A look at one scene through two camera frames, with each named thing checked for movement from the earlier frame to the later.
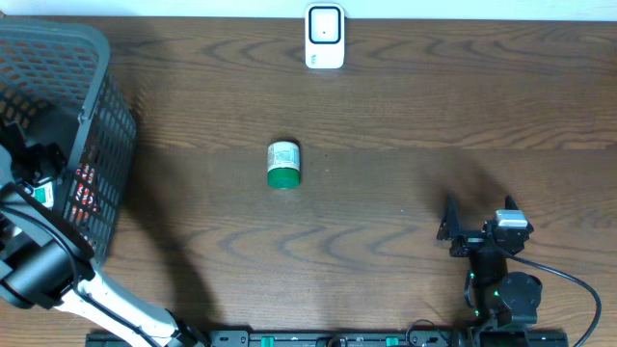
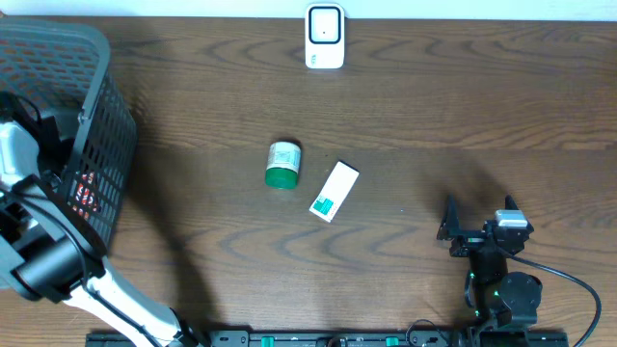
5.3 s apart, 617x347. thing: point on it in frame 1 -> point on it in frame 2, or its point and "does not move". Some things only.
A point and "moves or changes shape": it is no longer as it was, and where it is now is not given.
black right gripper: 450,230 does not move
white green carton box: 42,193 moves or changes shape
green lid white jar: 283,165 does not move
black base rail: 348,338 does not move
